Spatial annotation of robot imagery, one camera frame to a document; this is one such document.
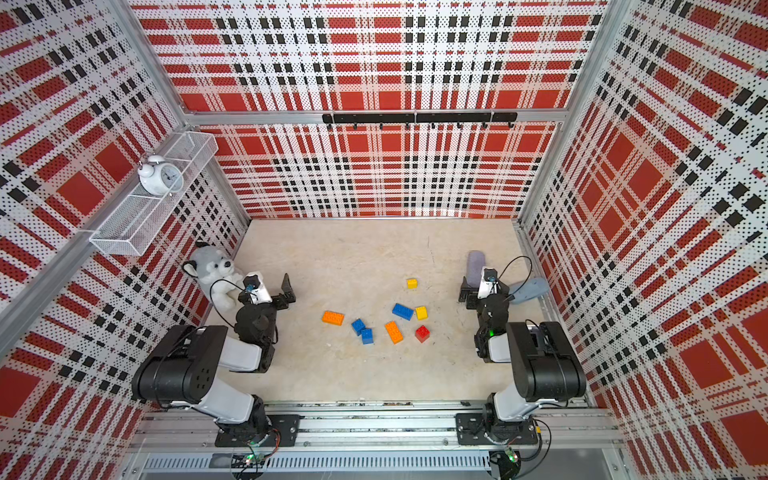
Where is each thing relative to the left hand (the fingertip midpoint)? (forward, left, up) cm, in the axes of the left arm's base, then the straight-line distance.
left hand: (277, 276), depth 90 cm
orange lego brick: (-8, -16, -11) cm, 21 cm away
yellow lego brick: (-7, -44, -11) cm, 46 cm away
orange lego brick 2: (-14, -36, -12) cm, 40 cm away
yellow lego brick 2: (+5, -41, -12) cm, 43 cm away
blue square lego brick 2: (-15, -27, -10) cm, 33 cm away
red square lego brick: (-14, -44, -10) cm, 47 cm away
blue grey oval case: (+1, -80, -10) cm, 80 cm away
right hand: (+1, -63, -3) cm, 63 cm away
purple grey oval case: (+14, -65, -11) cm, 67 cm away
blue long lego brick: (-6, -38, -12) cm, 41 cm away
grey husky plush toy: (-1, +16, +6) cm, 17 cm away
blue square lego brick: (-12, -25, -9) cm, 29 cm away
